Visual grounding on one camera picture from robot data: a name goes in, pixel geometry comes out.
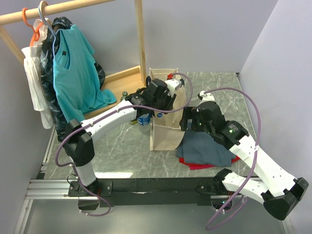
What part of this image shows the cream canvas tote bag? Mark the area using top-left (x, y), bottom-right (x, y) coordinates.
top-left (149, 68), bottom-right (187, 151)

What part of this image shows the turquoise hanging shirt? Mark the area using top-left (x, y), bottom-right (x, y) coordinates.
top-left (53, 24), bottom-right (117, 122)

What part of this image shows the orange clothes hanger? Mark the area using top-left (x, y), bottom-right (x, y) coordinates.
top-left (21, 8), bottom-right (42, 47)

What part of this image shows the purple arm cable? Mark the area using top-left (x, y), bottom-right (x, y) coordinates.
top-left (55, 72), bottom-right (194, 217)
top-left (204, 88), bottom-right (262, 231)

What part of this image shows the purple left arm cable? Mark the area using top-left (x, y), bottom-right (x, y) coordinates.
top-left (55, 72), bottom-right (194, 217)

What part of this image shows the green Perrier glass bottle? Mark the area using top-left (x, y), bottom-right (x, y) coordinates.
top-left (129, 118), bottom-right (137, 125)

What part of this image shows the Pocari Sweat bottle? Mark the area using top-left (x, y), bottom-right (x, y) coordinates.
top-left (155, 113), bottom-right (166, 126)
top-left (137, 114), bottom-right (151, 135)

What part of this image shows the wooden clothes rack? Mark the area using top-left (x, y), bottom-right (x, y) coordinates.
top-left (0, 0), bottom-right (148, 127)

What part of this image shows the light blue clothes hanger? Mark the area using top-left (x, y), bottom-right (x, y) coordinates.
top-left (38, 0), bottom-right (57, 56)

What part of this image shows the red folded cloth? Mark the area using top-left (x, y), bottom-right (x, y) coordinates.
top-left (178, 156), bottom-right (240, 170)

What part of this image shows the grey folded cloth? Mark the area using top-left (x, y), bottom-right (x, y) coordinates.
top-left (175, 130), bottom-right (236, 167)

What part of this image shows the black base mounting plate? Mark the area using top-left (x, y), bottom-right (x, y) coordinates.
top-left (67, 177), bottom-right (243, 208)

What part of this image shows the aluminium frame rail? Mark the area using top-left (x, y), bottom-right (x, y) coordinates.
top-left (13, 126), bottom-right (295, 234)

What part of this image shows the white hanging garment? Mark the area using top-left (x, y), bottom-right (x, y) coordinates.
top-left (21, 19), bottom-right (54, 129)

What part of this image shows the clear Chang soda bottle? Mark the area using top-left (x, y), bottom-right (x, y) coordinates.
top-left (120, 91), bottom-right (128, 101)

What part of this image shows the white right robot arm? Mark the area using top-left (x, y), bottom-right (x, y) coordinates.
top-left (180, 101), bottom-right (309, 220)

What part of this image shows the dark floral hanging garment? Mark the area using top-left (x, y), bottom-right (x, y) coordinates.
top-left (40, 17), bottom-right (105, 142)

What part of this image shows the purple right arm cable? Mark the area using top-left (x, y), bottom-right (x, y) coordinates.
top-left (204, 88), bottom-right (262, 231)

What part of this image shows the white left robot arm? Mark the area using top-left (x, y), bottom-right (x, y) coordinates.
top-left (62, 74), bottom-right (184, 196)

